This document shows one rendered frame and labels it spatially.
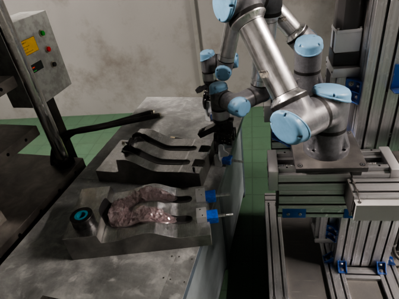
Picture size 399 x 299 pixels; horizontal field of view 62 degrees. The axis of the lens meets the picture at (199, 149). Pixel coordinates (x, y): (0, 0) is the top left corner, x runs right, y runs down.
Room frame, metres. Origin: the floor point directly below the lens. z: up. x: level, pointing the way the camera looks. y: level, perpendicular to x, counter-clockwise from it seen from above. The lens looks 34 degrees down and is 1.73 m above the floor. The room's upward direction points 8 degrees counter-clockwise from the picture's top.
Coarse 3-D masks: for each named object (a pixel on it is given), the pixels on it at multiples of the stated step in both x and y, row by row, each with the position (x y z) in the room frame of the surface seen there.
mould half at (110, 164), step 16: (144, 144) 1.31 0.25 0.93; (176, 144) 1.33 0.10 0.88; (192, 144) 1.30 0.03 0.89; (208, 144) 1.28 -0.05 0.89; (112, 160) 1.31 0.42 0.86; (128, 160) 1.19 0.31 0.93; (144, 160) 1.20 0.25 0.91; (192, 160) 1.17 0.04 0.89; (208, 160) 1.21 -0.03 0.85; (112, 176) 1.22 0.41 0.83; (128, 176) 1.19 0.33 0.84; (144, 176) 1.16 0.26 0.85; (160, 176) 1.14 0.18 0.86; (176, 176) 1.11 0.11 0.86; (192, 176) 1.09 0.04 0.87
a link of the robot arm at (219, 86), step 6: (210, 84) 1.24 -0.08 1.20; (216, 84) 1.23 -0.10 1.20; (222, 84) 1.22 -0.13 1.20; (210, 90) 1.22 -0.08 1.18; (216, 90) 1.20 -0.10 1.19; (222, 90) 1.20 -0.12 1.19; (210, 96) 1.22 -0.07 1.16; (216, 96) 1.19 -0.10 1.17; (210, 102) 1.23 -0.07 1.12; (216, 102) 1.19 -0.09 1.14; (216, 108) 1.20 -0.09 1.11
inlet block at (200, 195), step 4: (200, 188) 0.99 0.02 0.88; (204, 188) 0.99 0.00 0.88; (196, 192) 0.97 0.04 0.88; (200, 192) 0.97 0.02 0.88; (204, 192) 0.96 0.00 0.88; (208, 192) 0.98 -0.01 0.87; (212, 192) 0.97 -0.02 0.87; (196, 196) 0.95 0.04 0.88; (200, 196) 0.95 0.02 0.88; (204, 196) 0.94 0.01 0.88; (208, 196) 0.95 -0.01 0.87; (212, 196) 0.95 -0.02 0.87; (216, 196) 0.96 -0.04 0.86; (220, 196) 0.96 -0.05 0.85; (196, 200) 0.95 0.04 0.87; (200, 200) 0.94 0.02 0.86; (204, 200) 0.94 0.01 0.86; (208, 200) 0.95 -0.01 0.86; (212, 200) 0.95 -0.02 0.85
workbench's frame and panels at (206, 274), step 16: (240, 128) 1.85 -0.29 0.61; (240, 144) 1.83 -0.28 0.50; (240, 160) 1.79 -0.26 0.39; (224, 176) 1.18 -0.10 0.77; (240, 176) 1.76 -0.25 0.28; (224, 192) 1.34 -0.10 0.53; (240, 192) 1.73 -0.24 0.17; (224, 208) 1.31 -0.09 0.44; (224, 224) 1.27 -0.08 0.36; (224, 240) 1.24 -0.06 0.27; (208, 256) 0.99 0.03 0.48; (224, 256) 1.21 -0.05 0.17; (192, 272) 0.69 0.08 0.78; (208, 272) 0.95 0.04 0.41; (224, 272) 1.18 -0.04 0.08; (192, 288) 0.78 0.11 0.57; (208, 288) 0.92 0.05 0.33
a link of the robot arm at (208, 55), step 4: (200, 52) 1.67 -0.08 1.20; (204, 52) 1.64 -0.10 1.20; (208, 52) 1.64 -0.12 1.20; (212, 52) 1.64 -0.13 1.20; (200, 56) 1.65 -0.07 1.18; (204, 56) 1.63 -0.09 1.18; (208, 56) 1.62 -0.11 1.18; (212, 56) 1.63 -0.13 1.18; (200, 60) 1.66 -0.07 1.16; (204, 60) 1.63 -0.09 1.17; (208, 60) 1.62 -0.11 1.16; (212, 60) 1.62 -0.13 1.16; (204, 64) 1.63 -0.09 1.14; (208, 64) 1.62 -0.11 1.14; (212, 64) 1.62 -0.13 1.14; (204, 68) 1.63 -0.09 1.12; (208, 68) 1.62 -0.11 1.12; (212, 68) 1.63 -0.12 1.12; (204, 72) 1.63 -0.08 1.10; (208, 72) 1.62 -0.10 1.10; (212, 72) 1.63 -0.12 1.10
